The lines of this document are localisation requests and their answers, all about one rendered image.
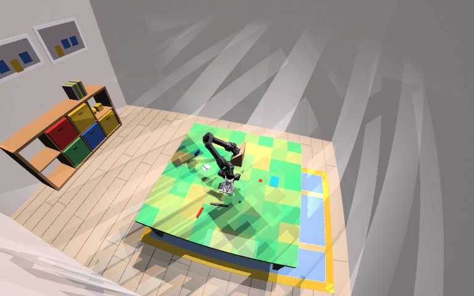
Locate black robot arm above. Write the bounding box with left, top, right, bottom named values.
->
left=203, top=132, right=240, bottom=180

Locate blue flat bar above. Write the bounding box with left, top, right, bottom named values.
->
left=269, top=176, right=279, bottom=187

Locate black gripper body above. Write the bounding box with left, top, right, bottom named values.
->
left=218, top=169, right=241, bottom=181

